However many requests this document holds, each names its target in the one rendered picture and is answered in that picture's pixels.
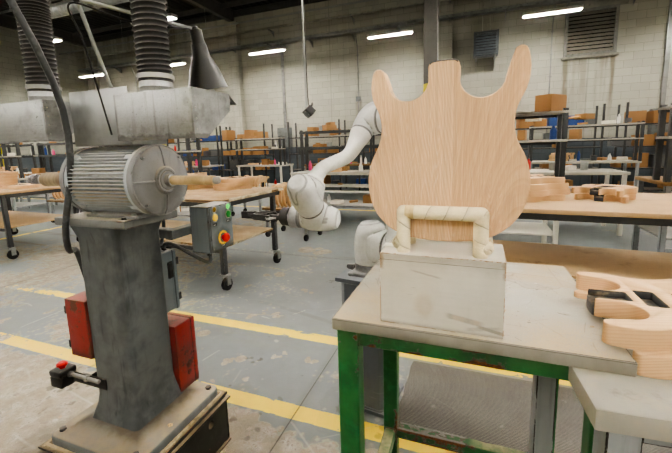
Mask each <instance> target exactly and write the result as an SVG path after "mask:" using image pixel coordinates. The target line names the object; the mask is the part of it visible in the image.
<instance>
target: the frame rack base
mask: <svg viewBox="0 0 672 453"><path fill-rule="evenodd" d="M493 245H494V251H493V253H492V254H491V255H489V256H488V258H487V259H476V258H474V257H472V253H473V243H471V242H451V241H434V240H426V239H416V243H414V244H410V252H408V253H400V252H397V249H396V248H395V247H387V246H385V247H384V249H383V250H382V251H381V252H380V309H381V321H385V322H391V323H398V324H404V325H411V326H417V327H424V328H430V329H437V330H443V331H450V332H456V333H463V334H469V335H476V336H482V337H489V338H495V339H502V340H503V338H504V314H505V291H506V267H507V263H506V258H505V254H504V249H503V245H502V244H493Z"/></svg>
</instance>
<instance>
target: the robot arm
mask: <svg viewBox="0 0 672 453"><path fill-rule="evenodd" d="M377 134H382V125H381V119H380V116H379V113H378V110H377V108H376V106H375V104H374V102H370V103H368V104H367V105H365V106H364V107H363V108H362V109H361V111H360V112H359V114H358V115H357V117H356V119H355V121H354V123H353V126H352V128H351V131H350V135H349V139H348V142H347V145H346V147H345V149H344V150H343V151H342V152H340V153H338V154H335V155H333V156H331V157H329V158H326V159H324V160H322V161H320V162H319V163H318V164H317V165H316V166H315V167H314V168H313V169H312V170H311V171H310V172H309V173H308V174H296V175H294V176H292V177H291V178H290V179H289V181H288V183H287V194H288V197H289V199H290V201H291V203H292V205H293V206H292V207H290V208H285V207H284V208H282V209H281V210H280V211H261V212H259V211H258V212H257V211H241V217H242V218H247V219H253V220H260V221H266V222H270V221H274V222H277V221H278V220H279V222H280V224H281V225H284V226H290V227H291V228H304V229H308V230H312V231H330V230H334V229H337V228H338V226H339V224H340V221H341V216H340V211H339V210H338V209H336V208H335V207H332V206H328V205H327V204H326V203H324V202H323V197H324V191H325V184H324V182H323V181H324V178H325V176H326V175H327V173H329V172H331V171H333V170H336V169H338V168H340V167H343V166H345V165H347V164H349V163H351V162H352V161H353V160H354V159H355V158H356V157H357V156H358V154H359V153H360V152H361V150H362V149H363V148H364V146H365V145H366V144H367V143H368V141H369V140H370V139H371V137H372V136H373V135H377ZM396 235H397V231H395V230H393V229H392V228H390V227H388V230H386V229H385V226H384V225H383V224H382V223H381V222H380V221H378V220H366V221H362V222H361V223H360V225H359V226H358V227H357V230H356V234H355V240H354V253H355V263H348V264H347V268H348V269H351V270H352V271H349V272H348V276H355V277H362V278H364V277H365V276H366V275H367V274H368V272H369V271H370V270H371V269H372V267H373V266H374V265H375V263H376V262H377V261H378V260H379V258H380V252H381V251H382V250H383V249H384V247H385V246H383V245H384V244H385V243H389V242H390V241H391V240H392V239H393V238H394V237H395V236H396Z"/></svg>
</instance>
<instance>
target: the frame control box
mask: <svg viewBox="0 0 672 453"><path fill-rule="evenodd" d="M226 203H229V205H230V207H229V209H226V208H225V204H226ZM213 206H215V207H216V212H215V213H212V210H211V208H212V207H213ZM228 210H229V211H230V212H231V202H223V201H213V202H208V203H204V204H199V205H195V206H190V207H189V212H190V223H191V235H192V246H193V252H195V253H205V254H207V256H209V260H206V259H204V258H201V257H200V256H198V255H196V254H194V253H192V252H190V251H189V250H187V249H185V248H183V247H181V246H180V245H178V244H175V243H173V242H170V241H167V242H164V243H163V244H162V248H161V252H165V251H166V249H167V248H165V247H166V245H170V246H173V247H175V248H177V249H179V250H181V251H183V252H184V253H186V254H188V255H190V256H191V257H193V258H195V259H197V260H199V261H201V262H203V263H206V264H210V263H212V261H213V256H212V253H214V252H217V251H219V250H221V249H224V248H226V247H229V246H231V245H233V244H234V241H233V227H232V213H231V215H230V217H227V216H226V213H227V211H228ZM214 214H216V215H217V216H218V219H217V221H213V215H214ZM224 233H229V235H230V239H229V241H228V242H224V241H223V239H222V238H221V237H222V235H224Z"/></svg>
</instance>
